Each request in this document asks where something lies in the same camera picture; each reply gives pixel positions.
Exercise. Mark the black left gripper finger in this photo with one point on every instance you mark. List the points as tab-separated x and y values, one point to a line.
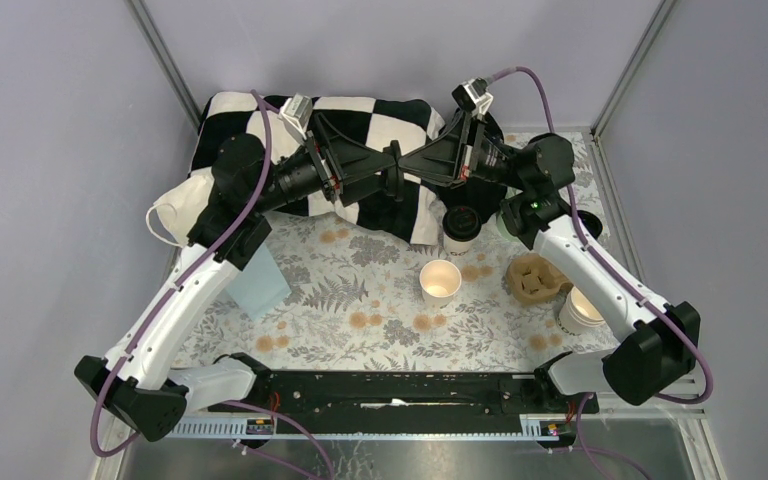
349	161
388	184

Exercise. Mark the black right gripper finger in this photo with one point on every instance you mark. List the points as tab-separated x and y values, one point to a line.
438	163
454	135

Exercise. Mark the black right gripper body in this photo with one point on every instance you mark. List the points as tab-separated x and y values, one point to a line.
485	159

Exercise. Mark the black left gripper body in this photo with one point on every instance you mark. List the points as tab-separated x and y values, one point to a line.
323	168

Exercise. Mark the white paper coffee cup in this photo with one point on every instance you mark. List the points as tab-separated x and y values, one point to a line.
458	245

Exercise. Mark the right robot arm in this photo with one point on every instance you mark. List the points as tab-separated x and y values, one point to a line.
658	340

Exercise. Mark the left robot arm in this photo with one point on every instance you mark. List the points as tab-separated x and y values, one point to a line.
135	380

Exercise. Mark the black white checkered pillow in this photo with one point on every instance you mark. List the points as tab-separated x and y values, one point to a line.
374	123

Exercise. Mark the black cloth bundle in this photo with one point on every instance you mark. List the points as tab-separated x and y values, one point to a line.
482	196

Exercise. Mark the green straw holder cup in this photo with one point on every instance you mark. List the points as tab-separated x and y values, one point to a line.
502	228

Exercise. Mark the floral table mat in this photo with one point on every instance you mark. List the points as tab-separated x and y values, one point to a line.
356	304

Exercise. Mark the stack of black lids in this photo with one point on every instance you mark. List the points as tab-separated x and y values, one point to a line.
592	223

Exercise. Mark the light blue napkin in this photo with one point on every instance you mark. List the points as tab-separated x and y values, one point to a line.
260	286

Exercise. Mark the brown cardboard cup carrier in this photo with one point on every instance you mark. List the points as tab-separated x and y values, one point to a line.
533	280

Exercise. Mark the white paper bag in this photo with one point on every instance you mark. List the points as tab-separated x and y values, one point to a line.
174	214

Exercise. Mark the stack of paper cups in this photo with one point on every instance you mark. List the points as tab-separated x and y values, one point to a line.
578	315

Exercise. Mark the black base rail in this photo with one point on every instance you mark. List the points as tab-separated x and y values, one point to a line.
412	403

